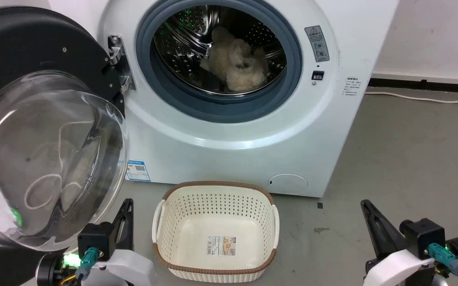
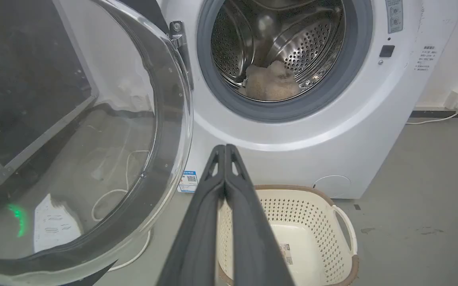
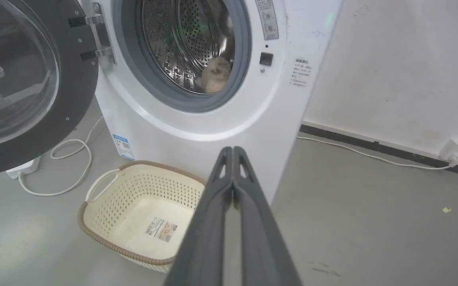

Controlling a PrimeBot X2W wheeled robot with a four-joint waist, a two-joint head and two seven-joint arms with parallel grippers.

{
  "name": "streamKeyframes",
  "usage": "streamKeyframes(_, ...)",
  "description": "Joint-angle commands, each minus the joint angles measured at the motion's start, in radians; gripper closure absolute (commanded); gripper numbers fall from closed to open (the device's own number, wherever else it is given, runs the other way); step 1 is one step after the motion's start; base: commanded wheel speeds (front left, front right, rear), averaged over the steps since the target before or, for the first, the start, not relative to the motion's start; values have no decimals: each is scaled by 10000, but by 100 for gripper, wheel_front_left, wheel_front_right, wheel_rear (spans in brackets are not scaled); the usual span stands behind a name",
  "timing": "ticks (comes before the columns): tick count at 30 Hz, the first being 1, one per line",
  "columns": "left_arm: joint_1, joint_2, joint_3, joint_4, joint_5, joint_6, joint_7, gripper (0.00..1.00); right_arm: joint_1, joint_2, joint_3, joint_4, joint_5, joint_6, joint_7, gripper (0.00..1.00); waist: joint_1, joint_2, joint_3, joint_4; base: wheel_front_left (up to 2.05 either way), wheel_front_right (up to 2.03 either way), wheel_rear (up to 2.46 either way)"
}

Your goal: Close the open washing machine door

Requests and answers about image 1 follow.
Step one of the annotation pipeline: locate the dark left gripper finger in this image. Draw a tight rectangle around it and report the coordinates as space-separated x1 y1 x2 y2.
120 198 134 251
109 203 126 250

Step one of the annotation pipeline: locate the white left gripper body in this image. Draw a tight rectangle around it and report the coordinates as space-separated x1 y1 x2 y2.
92 249 155 286

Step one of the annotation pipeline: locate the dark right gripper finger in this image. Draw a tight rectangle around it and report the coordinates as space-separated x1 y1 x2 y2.
361 199 408 259

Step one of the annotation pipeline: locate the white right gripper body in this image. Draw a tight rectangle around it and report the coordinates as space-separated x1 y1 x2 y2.
365 249 433 286

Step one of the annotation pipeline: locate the white front-load washing machine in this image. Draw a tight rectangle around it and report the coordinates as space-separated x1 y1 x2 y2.
48 0 400 198

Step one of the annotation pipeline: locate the metal door hinge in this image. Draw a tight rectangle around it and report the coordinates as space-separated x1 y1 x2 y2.
107 35 136 93

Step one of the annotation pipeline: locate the washer door glass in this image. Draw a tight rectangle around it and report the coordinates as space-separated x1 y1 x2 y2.
0 6 130 286

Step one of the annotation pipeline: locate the blue white QR label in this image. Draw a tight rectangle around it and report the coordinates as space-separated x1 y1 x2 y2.
125 160 151 182

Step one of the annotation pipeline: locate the cream laundry basket brown rim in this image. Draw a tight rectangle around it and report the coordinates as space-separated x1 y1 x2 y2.
151 181 281 284

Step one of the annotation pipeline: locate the basket product label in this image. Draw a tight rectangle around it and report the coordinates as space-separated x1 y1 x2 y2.
207 235 237 257

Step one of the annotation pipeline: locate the round filter cover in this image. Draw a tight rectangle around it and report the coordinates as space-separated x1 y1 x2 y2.
268 173 309 196

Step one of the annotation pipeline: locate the white text sticker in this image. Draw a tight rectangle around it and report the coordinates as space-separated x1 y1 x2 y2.
342 76 360 97

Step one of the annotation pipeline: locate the black baseboard strip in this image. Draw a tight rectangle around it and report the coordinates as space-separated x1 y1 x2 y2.
368 78 458 95

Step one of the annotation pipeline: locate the perforated steel drum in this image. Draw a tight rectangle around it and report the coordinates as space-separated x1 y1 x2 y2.
151 5 287 96

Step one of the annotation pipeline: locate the beige plush toy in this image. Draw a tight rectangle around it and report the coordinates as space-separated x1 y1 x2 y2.
200 26 270 93

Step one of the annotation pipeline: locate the grey warning label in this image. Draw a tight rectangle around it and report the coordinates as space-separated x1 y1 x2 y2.
304 25 330 63

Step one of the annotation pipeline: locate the teal left connector cable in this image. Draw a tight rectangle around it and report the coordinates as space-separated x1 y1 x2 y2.
75 247 100 281

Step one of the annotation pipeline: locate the teal connector cable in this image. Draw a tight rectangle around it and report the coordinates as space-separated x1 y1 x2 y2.
75 247 100 281
429 243 458 286

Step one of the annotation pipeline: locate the teal right connector cable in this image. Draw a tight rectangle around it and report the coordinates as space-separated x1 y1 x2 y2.
429 243 458 286

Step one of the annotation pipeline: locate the white floor cable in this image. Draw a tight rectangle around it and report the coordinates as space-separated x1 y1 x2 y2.
364 91 458 104

